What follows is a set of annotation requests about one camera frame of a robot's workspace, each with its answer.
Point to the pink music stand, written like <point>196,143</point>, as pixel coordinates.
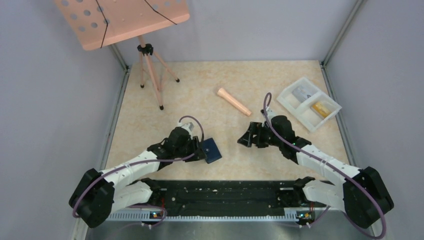
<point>100,23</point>

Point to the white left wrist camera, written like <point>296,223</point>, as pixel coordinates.
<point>186,126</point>

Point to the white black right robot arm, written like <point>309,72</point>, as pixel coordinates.
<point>359,193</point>

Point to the pink tapered stick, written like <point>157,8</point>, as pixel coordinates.
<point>221,92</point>

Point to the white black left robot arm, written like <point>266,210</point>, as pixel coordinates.
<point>100,193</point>

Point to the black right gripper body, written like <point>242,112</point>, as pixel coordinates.
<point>268,138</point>

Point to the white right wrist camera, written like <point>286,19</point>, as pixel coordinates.
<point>268,114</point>

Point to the gold credit card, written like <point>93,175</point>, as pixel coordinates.
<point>321,109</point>

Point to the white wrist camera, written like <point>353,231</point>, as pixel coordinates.
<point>186,126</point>
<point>268,114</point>

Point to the white plastic divided tray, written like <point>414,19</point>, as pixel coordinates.
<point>303,111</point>

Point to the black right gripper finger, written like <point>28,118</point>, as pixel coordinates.
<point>249,139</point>
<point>256,128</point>

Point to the silver card in tray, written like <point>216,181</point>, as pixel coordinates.
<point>302,93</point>

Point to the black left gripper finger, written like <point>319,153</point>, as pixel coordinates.
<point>198,142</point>
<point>198,155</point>

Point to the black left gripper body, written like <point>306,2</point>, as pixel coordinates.
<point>189,147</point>

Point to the blue card holder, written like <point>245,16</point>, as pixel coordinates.
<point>211,151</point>

